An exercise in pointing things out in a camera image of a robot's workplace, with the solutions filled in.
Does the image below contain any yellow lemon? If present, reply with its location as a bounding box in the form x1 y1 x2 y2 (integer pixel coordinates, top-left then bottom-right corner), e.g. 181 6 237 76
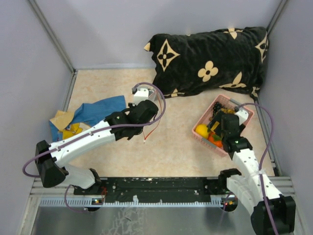
195 124 210 139

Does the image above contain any orange persimmon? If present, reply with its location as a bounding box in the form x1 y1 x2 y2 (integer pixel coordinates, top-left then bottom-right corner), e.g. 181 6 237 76
208 133 223 148

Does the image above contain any brown longan bunch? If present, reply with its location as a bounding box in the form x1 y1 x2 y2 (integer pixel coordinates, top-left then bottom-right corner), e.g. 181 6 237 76
221 108 236 114

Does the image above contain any clear zip top bag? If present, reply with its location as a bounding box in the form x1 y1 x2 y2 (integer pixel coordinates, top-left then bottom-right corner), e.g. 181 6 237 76
142 87 163 144

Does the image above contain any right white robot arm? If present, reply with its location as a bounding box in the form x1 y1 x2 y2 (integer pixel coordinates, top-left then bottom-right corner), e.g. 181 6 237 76
208 109 296 235

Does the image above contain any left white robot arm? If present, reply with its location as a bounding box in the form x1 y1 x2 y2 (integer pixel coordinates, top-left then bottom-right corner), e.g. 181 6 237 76
35 100 158 194

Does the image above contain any yellow blue cartoon bag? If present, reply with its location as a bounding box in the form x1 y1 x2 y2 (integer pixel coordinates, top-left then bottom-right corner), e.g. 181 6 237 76
49 110 90 142

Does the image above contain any black grape bunch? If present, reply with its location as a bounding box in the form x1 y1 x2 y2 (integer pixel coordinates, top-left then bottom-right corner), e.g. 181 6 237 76
213 102 224 116

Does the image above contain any pink plastic basket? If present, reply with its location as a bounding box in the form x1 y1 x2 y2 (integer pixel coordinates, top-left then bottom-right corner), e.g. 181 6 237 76
192 94 254 156

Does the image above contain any blue cloth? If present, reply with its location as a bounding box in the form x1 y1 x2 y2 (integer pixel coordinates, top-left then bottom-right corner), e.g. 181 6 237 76
48 95 128 144

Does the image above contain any black floral pillow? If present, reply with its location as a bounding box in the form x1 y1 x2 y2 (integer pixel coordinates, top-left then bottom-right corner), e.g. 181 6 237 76
144 26 269 100

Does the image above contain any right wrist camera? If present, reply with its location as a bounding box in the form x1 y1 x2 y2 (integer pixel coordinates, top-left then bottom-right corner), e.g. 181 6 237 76
235 107 249 125

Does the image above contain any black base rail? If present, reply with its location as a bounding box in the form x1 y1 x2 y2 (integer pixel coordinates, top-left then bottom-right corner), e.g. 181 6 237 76
74 177 229 203

